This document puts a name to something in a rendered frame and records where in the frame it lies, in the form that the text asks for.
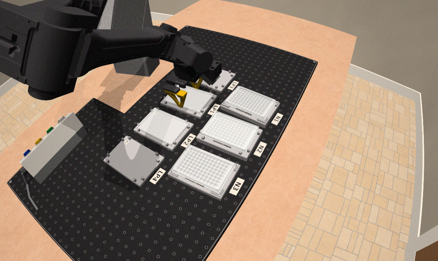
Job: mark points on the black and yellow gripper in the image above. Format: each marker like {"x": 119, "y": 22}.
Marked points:
{"x": 172, "y": 90}

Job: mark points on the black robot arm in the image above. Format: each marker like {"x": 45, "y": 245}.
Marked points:
{"x": 49, "y": 44}

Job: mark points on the grey control panel with coloured buttons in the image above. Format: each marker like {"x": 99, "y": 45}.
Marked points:
{"x": 49, "y": 151}

